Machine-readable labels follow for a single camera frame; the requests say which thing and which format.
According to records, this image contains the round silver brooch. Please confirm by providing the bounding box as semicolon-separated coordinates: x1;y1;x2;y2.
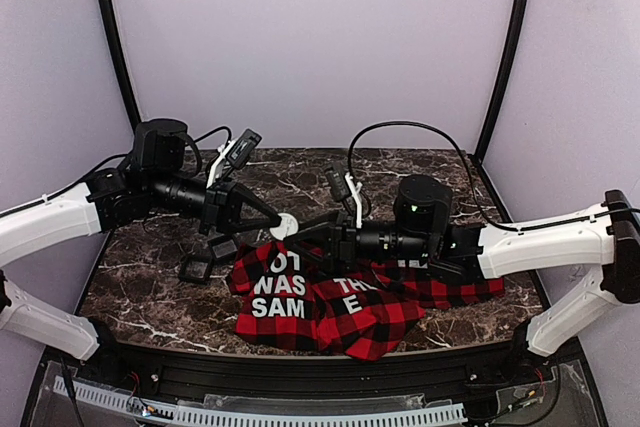
269;212;299;241

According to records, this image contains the red black plaid shirt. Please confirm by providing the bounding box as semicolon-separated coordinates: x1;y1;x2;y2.
226;241;505;361

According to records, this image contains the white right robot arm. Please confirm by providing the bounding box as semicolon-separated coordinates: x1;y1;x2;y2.
284;175;639;365

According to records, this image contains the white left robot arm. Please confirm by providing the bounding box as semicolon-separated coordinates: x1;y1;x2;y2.
1;118;282;266

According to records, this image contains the small black open box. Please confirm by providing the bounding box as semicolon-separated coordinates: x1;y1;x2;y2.
178;235;239;285

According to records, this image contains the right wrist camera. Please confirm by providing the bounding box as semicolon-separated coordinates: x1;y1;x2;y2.
324;162;363;228

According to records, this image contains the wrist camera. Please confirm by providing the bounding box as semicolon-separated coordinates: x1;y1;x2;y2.
206;128;262;188
324;162;363;228

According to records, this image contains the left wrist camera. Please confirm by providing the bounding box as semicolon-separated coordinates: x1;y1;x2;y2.
206;128;262;188

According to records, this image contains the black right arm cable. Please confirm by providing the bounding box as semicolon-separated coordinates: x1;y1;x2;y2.
348;120;521;233

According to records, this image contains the black front frame rail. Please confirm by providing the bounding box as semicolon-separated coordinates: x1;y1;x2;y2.
121;341;509;400

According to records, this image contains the white slotted cable duct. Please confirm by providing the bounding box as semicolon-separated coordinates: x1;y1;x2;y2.
73;380;468;427

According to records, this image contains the black vertical frame post left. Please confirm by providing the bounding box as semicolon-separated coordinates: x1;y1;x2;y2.
97;0;142;148

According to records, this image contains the black vertical frame post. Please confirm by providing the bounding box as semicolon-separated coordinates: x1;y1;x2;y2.
474;0;528;164
97;0;142;148

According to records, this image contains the black vertical frame post right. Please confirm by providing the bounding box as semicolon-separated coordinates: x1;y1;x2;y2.
474;0;528;164

